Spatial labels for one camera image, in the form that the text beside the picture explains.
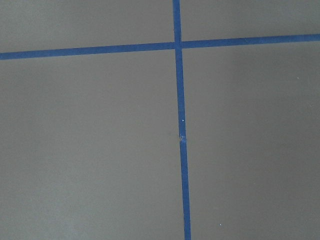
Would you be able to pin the blue tape line lengthwise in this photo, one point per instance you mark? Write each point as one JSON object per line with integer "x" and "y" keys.
{"x": 181, "y": 119}

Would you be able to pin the blue tape line crosswise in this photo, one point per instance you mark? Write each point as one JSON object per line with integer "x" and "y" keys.
{"x": 159, "y": 46}

